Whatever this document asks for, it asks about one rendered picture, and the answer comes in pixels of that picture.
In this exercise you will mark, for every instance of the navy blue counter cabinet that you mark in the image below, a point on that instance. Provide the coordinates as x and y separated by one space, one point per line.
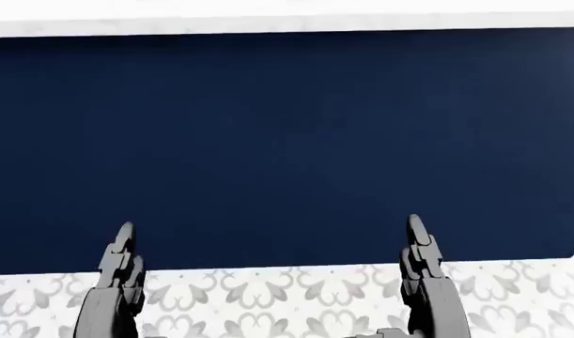
286 141

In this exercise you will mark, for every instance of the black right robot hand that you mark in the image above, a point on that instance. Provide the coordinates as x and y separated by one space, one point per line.
437 306

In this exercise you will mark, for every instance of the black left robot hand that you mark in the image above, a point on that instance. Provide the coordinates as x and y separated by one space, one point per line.
109 310

